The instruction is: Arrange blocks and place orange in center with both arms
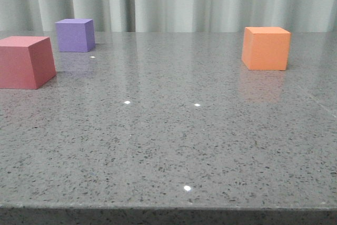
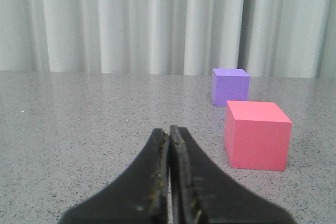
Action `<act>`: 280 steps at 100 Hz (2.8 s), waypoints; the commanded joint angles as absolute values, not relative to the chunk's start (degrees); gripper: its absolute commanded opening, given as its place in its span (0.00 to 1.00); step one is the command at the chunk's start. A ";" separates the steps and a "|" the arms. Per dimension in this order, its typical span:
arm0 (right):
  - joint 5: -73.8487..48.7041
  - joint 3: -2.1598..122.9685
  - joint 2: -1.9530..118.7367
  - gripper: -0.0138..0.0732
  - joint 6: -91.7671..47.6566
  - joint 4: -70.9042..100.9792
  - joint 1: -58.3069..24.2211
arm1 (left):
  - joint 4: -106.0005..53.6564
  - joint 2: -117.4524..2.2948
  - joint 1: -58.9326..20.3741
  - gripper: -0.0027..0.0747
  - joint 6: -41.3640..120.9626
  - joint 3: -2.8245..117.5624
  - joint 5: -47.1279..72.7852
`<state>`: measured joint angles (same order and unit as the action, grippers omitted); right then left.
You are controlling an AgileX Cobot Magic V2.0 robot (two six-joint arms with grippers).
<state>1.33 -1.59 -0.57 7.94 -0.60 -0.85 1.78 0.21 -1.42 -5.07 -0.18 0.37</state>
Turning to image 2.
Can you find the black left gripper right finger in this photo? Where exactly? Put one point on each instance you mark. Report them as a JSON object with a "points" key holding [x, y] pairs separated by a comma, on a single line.
{"points": [[203, 193]]}

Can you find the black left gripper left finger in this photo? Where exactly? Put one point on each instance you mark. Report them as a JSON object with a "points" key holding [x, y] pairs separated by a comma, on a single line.
{"points": [[138, 195]]}

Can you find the pink foam cube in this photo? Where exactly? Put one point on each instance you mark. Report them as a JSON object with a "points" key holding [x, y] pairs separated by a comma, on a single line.
{"points": [[256, 135]]}

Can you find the purple foam cube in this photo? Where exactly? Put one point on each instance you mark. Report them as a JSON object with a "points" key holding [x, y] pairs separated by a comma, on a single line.
{"points": [[229, 84]]}

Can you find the pale grey-green curtain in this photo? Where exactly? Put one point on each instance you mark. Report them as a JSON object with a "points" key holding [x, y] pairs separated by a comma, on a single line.
{"points": [[276, 38]]}

